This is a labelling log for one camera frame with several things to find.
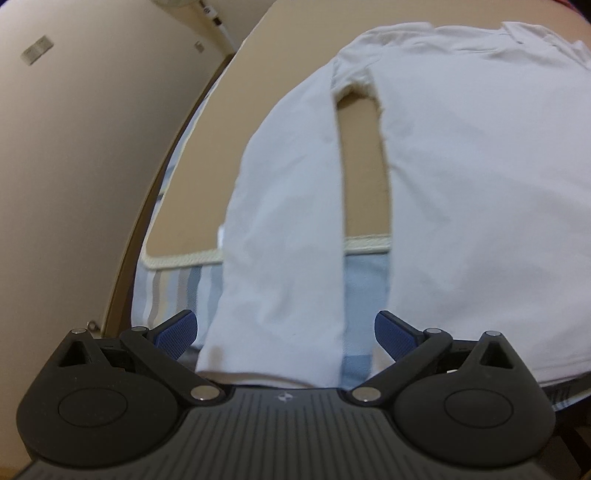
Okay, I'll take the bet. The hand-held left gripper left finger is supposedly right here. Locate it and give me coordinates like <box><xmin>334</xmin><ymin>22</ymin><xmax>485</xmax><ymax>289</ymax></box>
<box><xmin>58</xmin><ymin>310</ymin><xmax>227</xmax><ymax>407</ymax></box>

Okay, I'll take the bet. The striped bed sheet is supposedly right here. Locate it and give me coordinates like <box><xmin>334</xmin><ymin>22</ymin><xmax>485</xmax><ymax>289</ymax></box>
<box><xmin>130</xmin><ymin>55</ymin><xmax>591</xmax><ymax>411</ymax></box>

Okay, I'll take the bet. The wooden bed frame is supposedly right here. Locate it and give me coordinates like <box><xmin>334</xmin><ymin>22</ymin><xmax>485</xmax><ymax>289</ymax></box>
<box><xmin>102</xmin><ymin>53</ymin><xmax>236</xmax><ymax>337</ymax></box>

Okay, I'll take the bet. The white long-sleeve shirt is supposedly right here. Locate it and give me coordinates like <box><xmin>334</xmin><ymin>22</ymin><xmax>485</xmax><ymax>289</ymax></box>
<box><xmin>194</xmin><ymin>21</ymin><xmax>591</xmax><ymax>391</ymax></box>

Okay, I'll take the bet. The tan bed mat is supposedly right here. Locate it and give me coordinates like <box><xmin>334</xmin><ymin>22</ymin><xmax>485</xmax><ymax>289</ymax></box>
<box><xmin>145</xmin><ymin>0</ymin><xmax>591</xmax><ymax>268</ymax></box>

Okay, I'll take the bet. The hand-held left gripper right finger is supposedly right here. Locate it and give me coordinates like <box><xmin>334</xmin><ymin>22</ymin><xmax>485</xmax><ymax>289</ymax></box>
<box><xmin>339</xmin><ymin>310</ymin><xmax>525</xmax><ymax>407</ymax></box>

